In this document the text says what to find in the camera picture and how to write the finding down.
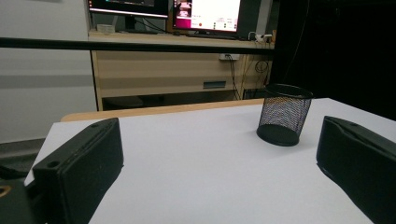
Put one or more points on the dark computer monitor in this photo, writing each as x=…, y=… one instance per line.
x=124, y=6

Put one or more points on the white power strip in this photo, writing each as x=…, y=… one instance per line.
x=229, y=57

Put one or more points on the small white box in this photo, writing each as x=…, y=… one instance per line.
x=106, y=28

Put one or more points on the grey desk label plate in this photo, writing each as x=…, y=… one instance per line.
x=214, y=84

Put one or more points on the black curtain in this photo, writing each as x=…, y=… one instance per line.
x=342, y=46

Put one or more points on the white cabinet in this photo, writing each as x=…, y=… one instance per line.
x=40, y=93

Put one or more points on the bright computer monitor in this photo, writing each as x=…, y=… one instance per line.
x=214, y=15

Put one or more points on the black horizontal frame bar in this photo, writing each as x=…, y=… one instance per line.
x=124, y=46

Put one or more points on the wooden desk shelf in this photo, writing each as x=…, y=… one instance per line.
x=155, y=71

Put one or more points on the black mesh pen holder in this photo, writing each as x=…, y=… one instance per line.
x=278, y=137

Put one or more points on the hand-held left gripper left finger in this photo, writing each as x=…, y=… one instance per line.
x=77, y=168

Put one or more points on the white power adapter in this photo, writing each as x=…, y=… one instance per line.
x=261, y=37

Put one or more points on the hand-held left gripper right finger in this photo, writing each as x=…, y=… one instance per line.
x=358, y=161

